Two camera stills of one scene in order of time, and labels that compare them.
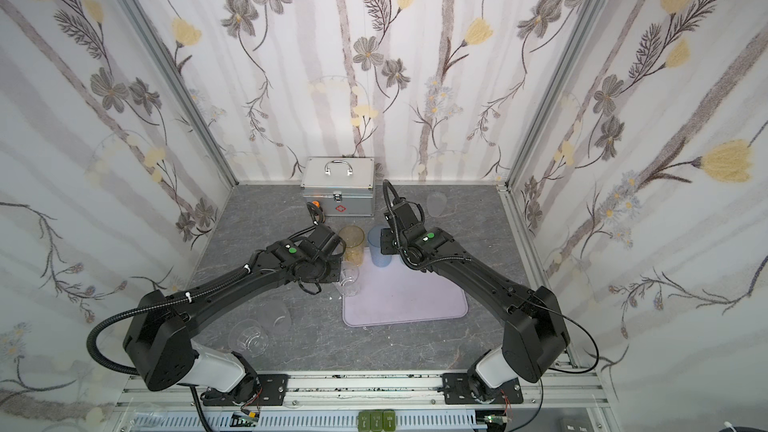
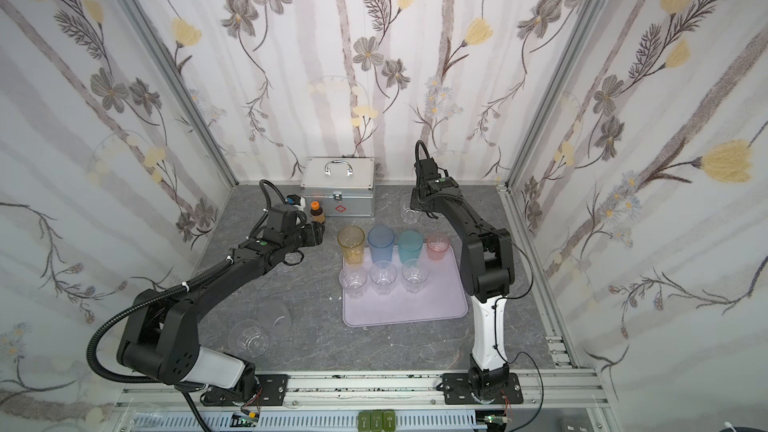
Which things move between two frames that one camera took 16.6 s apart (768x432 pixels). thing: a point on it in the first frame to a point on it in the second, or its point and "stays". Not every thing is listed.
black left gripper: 327,261 to 309,234
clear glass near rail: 274,317 stays
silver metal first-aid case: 342,184 stays
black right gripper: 389,241 to 420,200
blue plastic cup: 374,240 stays
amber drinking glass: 353,237 stays
